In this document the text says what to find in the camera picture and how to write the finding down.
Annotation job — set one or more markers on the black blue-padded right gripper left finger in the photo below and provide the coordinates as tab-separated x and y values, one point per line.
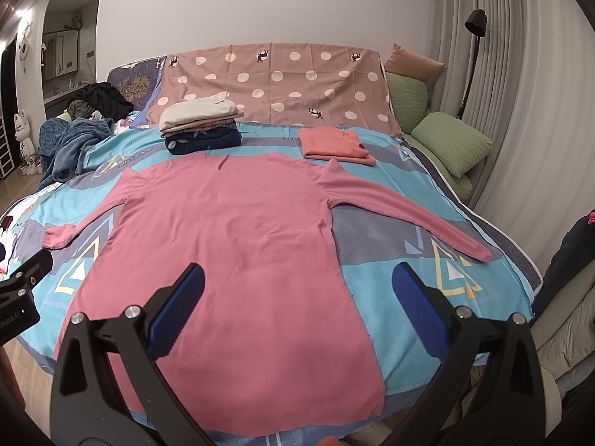
87	406

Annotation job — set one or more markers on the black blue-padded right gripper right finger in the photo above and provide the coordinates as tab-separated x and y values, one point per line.
508	407

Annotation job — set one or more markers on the pink long-sleeve shirt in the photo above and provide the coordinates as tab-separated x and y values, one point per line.
276	343

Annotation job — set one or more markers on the black clothes pile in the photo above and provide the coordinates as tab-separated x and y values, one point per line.
106	99

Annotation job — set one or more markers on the white cat figurine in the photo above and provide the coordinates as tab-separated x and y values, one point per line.
22	136

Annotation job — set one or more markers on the dark jacket with pink trim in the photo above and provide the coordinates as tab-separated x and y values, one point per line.
575	253

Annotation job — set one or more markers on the dark blue fleece blanket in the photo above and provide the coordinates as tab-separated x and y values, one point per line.
63	144

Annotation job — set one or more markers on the green pillow front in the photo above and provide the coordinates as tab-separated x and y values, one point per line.
458	146

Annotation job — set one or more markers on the green pillow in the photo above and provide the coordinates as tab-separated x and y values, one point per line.
409	99
458	146

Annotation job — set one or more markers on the folded cream white garment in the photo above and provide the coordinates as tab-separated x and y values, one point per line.
209	109

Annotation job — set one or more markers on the folded brown patterned garment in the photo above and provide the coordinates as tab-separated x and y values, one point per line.
198	127

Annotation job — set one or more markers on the light grey curtain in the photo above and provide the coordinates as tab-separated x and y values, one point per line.
533	96

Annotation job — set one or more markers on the folded coral orange garment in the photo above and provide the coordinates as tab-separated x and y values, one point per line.
326	143

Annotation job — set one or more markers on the green pillow back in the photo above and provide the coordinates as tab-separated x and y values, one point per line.
409	99

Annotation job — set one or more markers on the brown cushion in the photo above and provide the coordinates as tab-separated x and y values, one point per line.
410	64

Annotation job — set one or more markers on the pink polka dot sheet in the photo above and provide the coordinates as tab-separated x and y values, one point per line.
284	84

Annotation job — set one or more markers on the black floor lamp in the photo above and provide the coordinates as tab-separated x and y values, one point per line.
476	25

